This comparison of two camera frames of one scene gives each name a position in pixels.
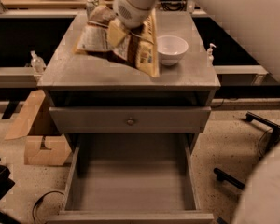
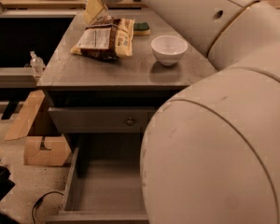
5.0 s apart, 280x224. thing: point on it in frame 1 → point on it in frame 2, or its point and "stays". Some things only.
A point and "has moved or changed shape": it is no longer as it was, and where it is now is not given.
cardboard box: [59, 148] stays
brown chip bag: [138, 47] has moved or changed shape
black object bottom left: [0, 186] stays
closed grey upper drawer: [133, 119] stays
